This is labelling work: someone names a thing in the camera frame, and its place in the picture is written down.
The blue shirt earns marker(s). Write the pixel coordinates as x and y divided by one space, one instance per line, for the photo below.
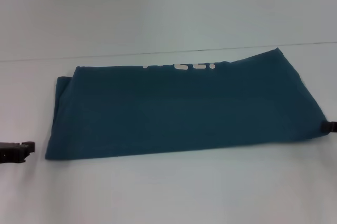
184 108

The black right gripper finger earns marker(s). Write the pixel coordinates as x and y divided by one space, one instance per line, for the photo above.
329 126

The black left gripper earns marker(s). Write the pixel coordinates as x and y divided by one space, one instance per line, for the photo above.
10 152

